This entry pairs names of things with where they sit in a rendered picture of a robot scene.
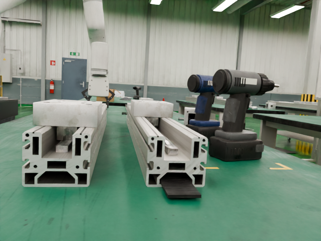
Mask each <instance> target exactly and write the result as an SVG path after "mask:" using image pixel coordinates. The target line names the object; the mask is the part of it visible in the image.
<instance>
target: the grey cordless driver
mask: <svg viewBox="0 0 321 241"><path fill-rule="evenodd" d="M212 85H213V88H214V90H215V92H216V93H221V94H229V95H230V96H229V98H227V99H226V102H225V108H224V112H223V117H222V120H223V126H222V129H221V130H216V131H215V136H212V137H210V139H209V151H208V153H209V155H211V156H213V157H216V158H218V159H221V160H223V161H239V160H254V159H261V157H262V152H263V151H264V144H263V141H262V140H259V139H257V133H255V132H252V131H246V130H243V126H244V121H245V115H246V110H248V108H249V104H250V98H249V97H250V96H253V95H255V96H260V95H263V94H265V93H266V92H268V91H272V90H273V89H274V87H277V88H278V87H279V85H275V83H274V81H273V80H271V79H269V78H268V77H267V76H266V75H265V74H261V73H256V72H249V71H240V70H231V69H219V70H217V71H216V73H215V74H214V76H213V79H212Z"/></svg>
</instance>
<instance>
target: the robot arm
mask: <svg viewBox="0 0 321 241"><path fill-rule="evenodd" d="M25 1H26V0H0V14H1V13H3V12H5V11H6V10H9V9H11V8H13V7H16V6H18V5H20V4H22V3H23V2H25ZM83 6H84V12H85V19H86V26H87V32H88V37H89V41H90V47H91V74H93V75H91V76H90V79H89V84H88V88H87V89H85V90H84V91H82V92H81V93H82V95H83V96H84V97H85V99H86V100H87V101H90V99H91V97H92V96H94V97H105V98H106V100H107V101H106V105H107V108H108V106H109V101H110V100H111V99H112V98H113V97H114V96H115V93H113V92H112V91H111V90H110V89H109V80H108V77H107V76H106V75H107V74H109V72H108V51H109V44H107V43H106V36H105V23H104V14H103V6H102V0H83ZM1 32H2V22H1V17H0V38H1ZM87 91H88V95H89V97H87V96H86V94H85V93H86V92H87ZM109 93H111V94H112V96H111V97H110V98H108V95H109ZM7 99H8V97H0V100H7Z"/></svg>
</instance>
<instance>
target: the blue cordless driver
mask: <svg viewBox="0 0 321 241"><path fill-rule="evenodd" d="M212 79H213V76H207V75H191V76H190V77H189V78H188V81H187V87H188V89H189V91H190V92H194V93H200V95H199V96H197V101H196V106H195V111H194V112H195V118H194V120H190V121H189V124H187V125H186V127H188V128H190V129H192V130H193V131H195V132H197V133H199V134H201V135H203V136H205V137H206V138H207V139H208V142H209V139H210V137H212V136H215V131H216V130H221V129H222V126H220V122H219V121H217V120H210V114H211V108H212V104H214V98H215V96H214V95H215V94H218V93H216V92H215V90H214V88H213V85H212Z"/></svg>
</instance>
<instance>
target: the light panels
mask: <svg viewBox="0 0 321 241"><path fill-rule="evenodd" d="M160 1H161V0H152V2H151V3H152V4H159V3H160ZM235 1H236V0H226V1H225V2H224V3H222V4H221V5H220V6H219V7H217V8H216V9H215V11H222V10H224V9H225V8H226V7H228V6H229V5H231V4H232V3H233V2H235ZM300 8H303V7H301V6H295V7H292V8H290V9H288V10H286V11H284V12H281V13H279V14H277V15H275V16H272V17H275V18H279V17H281V16H284V15H286V14H288V13H291V12H293V11H296V10H298V9H300Z"/></svg>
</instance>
